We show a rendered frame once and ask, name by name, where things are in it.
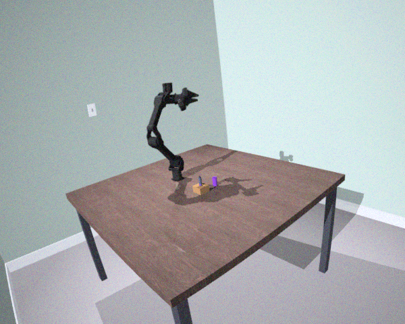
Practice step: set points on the tan wooden block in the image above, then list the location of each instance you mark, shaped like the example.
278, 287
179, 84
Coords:
201, 189

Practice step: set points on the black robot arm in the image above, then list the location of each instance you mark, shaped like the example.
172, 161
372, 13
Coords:
161, 100

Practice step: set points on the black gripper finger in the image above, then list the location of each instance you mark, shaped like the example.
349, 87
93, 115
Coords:
190, 100
191, 94

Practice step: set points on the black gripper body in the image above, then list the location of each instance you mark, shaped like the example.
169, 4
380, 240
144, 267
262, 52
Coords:
183, 95

